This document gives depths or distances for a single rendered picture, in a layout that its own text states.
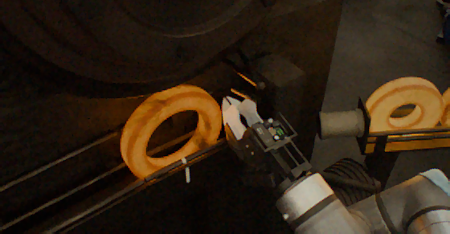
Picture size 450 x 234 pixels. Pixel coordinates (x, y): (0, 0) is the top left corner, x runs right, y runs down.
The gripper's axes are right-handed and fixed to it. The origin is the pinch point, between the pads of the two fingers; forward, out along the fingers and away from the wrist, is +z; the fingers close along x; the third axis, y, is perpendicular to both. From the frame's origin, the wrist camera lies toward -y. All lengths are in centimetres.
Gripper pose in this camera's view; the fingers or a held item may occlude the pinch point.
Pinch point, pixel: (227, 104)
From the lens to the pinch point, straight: 74.3
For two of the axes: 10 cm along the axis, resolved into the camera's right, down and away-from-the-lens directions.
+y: 1.8, -5.6, -8.1
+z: -5.4, -7.4, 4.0
